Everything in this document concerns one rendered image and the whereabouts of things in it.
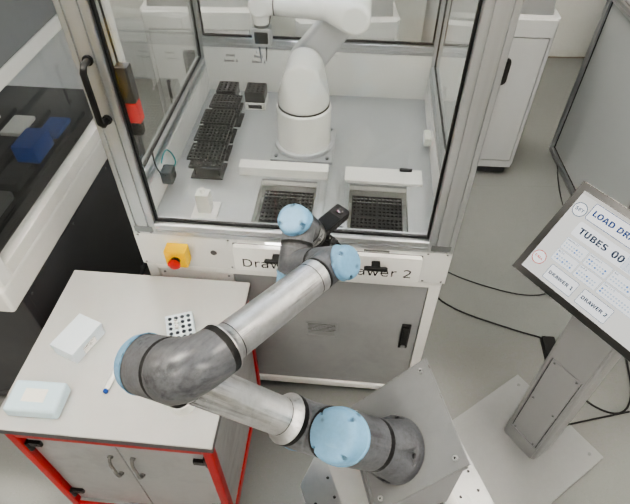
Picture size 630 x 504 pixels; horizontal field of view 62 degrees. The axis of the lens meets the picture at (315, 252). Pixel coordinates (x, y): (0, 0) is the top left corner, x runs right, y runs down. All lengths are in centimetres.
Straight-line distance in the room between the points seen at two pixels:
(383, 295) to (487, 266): 125
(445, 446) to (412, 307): 76
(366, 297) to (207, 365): 105
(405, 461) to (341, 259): 47
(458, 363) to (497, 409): 27
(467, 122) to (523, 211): 207
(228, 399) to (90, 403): 66
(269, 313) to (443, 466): 53
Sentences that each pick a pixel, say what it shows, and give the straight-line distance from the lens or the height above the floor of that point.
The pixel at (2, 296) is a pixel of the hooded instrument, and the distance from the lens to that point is 186.
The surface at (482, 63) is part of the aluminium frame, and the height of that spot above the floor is 157.
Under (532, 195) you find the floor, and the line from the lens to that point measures 356.
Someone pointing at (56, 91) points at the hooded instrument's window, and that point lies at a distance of 211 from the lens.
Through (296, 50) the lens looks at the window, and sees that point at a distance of 131.
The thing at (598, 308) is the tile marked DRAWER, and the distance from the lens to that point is 161.
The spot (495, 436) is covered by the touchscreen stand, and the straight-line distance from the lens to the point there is 242.
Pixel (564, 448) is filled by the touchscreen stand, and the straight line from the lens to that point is 249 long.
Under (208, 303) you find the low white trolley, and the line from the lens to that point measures 178.
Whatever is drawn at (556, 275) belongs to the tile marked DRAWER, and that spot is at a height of 101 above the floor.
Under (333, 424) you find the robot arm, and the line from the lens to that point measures 115.
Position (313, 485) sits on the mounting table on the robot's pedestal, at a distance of 146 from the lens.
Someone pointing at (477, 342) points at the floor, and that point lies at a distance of 268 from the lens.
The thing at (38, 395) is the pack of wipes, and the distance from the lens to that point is 169.
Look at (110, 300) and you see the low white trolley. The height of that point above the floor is 76.
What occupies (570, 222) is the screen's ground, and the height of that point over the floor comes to 111.
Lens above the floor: 214
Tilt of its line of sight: 47 degrees down
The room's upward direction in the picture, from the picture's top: straight up
